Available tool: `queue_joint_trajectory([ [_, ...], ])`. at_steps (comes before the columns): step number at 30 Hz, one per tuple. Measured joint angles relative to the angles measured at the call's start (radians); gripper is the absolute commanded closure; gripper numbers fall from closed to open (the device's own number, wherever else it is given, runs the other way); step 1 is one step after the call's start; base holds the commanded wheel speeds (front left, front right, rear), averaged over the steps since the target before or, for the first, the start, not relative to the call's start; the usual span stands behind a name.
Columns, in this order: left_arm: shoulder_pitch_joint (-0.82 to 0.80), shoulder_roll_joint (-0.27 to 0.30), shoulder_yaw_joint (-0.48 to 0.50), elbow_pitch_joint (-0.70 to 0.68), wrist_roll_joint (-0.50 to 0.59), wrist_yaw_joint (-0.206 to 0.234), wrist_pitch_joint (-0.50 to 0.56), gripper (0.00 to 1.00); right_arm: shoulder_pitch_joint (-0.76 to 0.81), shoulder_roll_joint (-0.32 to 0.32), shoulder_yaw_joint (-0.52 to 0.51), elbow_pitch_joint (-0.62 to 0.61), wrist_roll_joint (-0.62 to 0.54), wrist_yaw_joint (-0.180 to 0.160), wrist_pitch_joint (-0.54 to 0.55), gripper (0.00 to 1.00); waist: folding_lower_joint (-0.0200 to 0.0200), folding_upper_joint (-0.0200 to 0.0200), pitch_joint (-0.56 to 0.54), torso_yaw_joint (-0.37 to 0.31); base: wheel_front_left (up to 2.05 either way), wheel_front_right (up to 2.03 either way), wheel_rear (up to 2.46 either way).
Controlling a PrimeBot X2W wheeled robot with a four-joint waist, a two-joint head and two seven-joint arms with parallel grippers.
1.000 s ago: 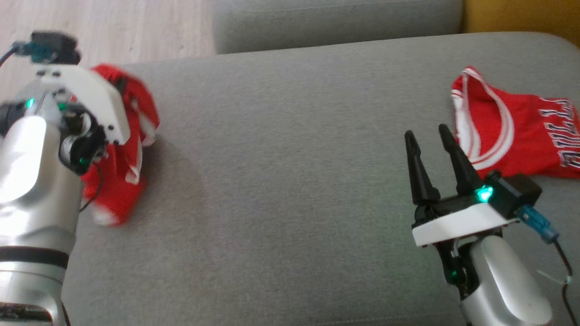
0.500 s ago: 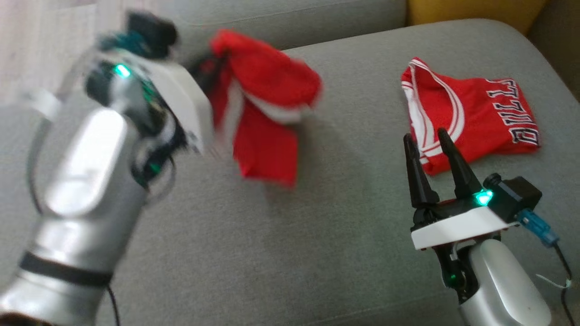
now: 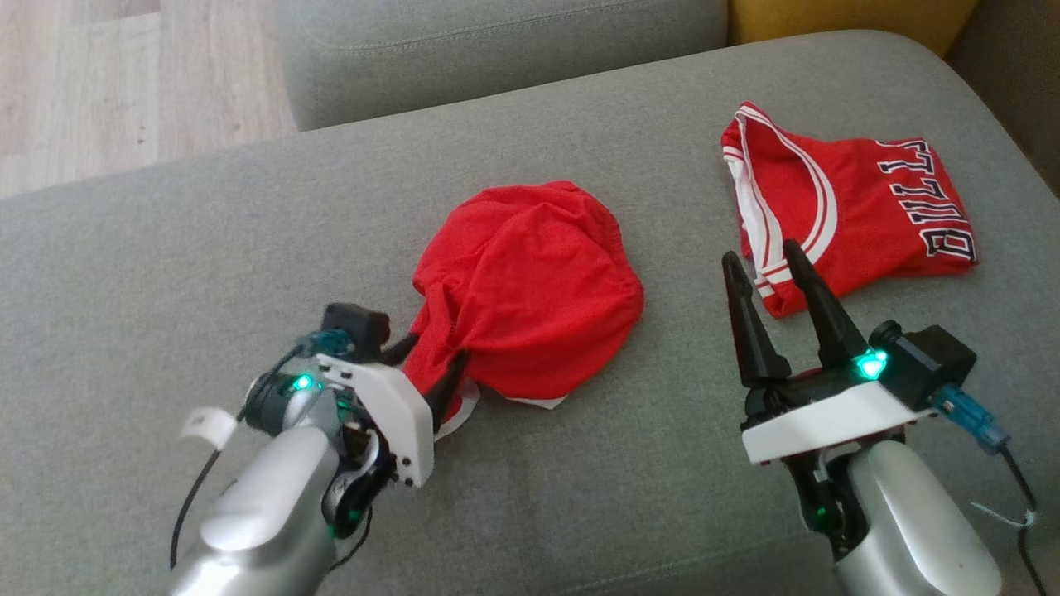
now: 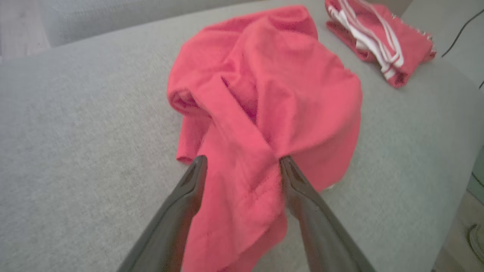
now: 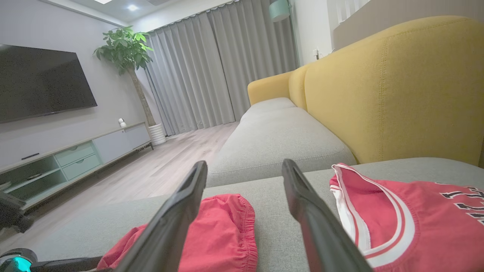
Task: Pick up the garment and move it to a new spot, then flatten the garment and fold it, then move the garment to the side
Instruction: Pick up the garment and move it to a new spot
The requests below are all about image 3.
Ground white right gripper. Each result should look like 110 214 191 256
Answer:
721 239 937 465

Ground right black cable teal plug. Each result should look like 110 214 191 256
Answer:
931 384 1049 596

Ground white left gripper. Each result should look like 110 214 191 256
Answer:
314 333 471 490

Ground grey fabric sofa chaise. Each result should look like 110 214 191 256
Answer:
0 29 1060 596

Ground red mesh shorts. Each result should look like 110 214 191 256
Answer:
399 180 646 440

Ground grey sofa back cushion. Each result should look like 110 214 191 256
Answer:
277 0 730 132

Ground wide yellow sofa back cushion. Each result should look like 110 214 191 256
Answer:
728 0 981 58

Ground red jersey with white trim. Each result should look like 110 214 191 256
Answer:
720 100 981 320

